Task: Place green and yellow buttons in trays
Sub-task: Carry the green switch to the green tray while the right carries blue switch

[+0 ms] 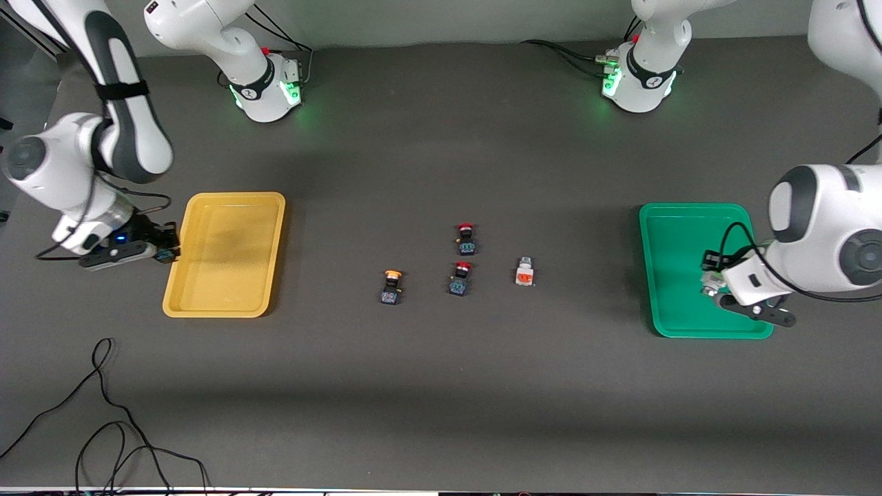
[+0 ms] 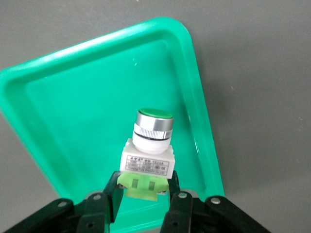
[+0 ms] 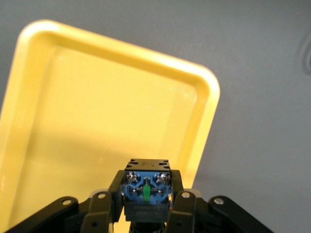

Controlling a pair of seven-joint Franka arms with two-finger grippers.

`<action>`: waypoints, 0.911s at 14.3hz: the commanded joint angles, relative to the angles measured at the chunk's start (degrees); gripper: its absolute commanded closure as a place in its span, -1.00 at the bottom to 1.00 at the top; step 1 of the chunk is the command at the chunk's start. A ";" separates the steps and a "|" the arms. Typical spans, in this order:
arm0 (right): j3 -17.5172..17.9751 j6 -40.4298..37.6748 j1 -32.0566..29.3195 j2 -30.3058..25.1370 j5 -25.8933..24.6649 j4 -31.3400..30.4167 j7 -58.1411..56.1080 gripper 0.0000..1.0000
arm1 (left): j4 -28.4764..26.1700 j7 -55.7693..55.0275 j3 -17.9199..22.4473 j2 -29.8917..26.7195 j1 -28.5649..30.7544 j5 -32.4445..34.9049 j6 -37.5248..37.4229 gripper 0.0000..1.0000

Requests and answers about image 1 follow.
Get green plastic tray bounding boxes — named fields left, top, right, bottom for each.
left=638, top=203, right=775, bottom=340

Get yellow plastic tray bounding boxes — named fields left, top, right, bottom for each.
left=162, top=192, right=287, bottom=319

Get dark grey table mat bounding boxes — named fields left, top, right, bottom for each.
left=0, top=34, right=882, bottom=493

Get thin black loose cable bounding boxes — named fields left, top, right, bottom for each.
left=0, top=338, right=211, bottom=494

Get aluminium frame rail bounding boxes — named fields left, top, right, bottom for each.
left=0, top=10, right=70, bottom=63

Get black left arm base cables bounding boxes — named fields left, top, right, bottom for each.
left=520, top=14, right=645, bottom=78

